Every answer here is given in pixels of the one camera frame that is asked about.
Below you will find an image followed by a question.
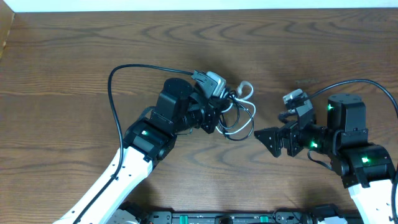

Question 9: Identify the white cable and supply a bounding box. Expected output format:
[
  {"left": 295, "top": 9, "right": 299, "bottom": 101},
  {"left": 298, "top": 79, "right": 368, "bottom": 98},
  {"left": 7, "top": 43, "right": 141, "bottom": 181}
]
[{"left": 215, "top": 80, "right": 257, "bottom": 136}]

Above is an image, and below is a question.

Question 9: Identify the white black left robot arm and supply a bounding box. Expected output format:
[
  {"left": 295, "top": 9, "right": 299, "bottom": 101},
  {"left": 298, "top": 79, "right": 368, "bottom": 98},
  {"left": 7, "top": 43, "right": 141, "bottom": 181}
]
[{"left": 58, "top": 72, "right": 229, "bottom": 223}]

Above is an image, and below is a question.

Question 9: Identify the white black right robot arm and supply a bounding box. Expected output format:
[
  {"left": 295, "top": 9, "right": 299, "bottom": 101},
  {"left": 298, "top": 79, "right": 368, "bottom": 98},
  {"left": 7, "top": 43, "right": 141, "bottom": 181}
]
[{"left": 254, "top": 90, "right": 397, "bottom": 223}]

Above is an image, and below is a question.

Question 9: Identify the wooden side panel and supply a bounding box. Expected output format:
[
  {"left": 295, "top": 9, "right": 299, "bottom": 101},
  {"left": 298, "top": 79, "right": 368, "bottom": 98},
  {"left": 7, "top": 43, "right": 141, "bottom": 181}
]
[{"left": 0, "top": 0, "right": 15, "bottom": 57}]

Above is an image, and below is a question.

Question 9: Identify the black right camera cable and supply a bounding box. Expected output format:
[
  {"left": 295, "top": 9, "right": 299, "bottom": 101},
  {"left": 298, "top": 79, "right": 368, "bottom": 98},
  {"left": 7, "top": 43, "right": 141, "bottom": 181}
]
[{"left": 298, "top": 78, "right": 398, "bottom": 224}]

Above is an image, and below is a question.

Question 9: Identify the black camera cable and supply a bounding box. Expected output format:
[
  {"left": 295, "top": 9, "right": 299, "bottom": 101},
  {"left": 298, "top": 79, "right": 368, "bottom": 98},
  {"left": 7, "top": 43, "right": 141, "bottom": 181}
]
[
  {"left": 72, "top": 63, "right": 206, "bottom": 224},
  {"left": 298, "top": 78, "right": 398, "bottom": 224}
]

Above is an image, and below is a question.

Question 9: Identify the black left camera cable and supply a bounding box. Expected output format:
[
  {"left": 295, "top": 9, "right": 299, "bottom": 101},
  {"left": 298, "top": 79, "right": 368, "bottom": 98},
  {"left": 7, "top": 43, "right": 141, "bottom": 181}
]
[{"left": 72, "top": 63, "right": 206, "bottom": 224}]

